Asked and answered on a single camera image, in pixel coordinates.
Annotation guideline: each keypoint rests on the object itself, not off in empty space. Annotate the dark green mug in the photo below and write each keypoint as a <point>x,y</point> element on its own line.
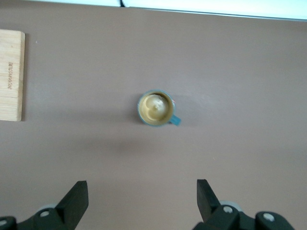
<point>156,107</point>

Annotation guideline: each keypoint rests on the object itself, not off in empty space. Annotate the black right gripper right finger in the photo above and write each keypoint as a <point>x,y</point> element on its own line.
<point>208,206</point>

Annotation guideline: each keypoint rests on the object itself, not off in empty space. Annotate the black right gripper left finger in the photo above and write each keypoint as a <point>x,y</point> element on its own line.
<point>69,208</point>

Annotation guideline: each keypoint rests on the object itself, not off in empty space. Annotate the bamboo cutting board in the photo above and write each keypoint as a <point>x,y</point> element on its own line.
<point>9,83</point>

